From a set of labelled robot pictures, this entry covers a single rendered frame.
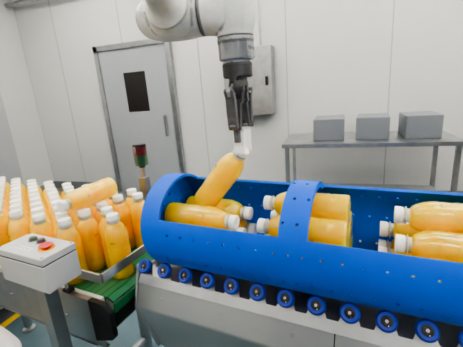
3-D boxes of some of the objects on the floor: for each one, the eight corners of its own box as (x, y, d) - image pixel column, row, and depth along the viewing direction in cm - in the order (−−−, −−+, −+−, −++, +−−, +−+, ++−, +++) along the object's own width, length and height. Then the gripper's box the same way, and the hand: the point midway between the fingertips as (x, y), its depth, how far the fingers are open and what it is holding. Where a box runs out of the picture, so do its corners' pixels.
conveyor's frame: (150, 519, 111) (105, 308, 87) (-68, 371, 182) (-125, 233, 158) (213, 399, 152) (194, 234, 129) (16, 317, 223) (-19, 200, 200)
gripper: (236, 58, 69) (244, 161, 75) (262, 61, 83) (266, 147, 89) (207, 62, 72) (216, 160, 78) (237, 64, 86) (242, 146, 93)
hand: (242, 141), depth 83 cm, fingers closed on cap, 4 cm apart
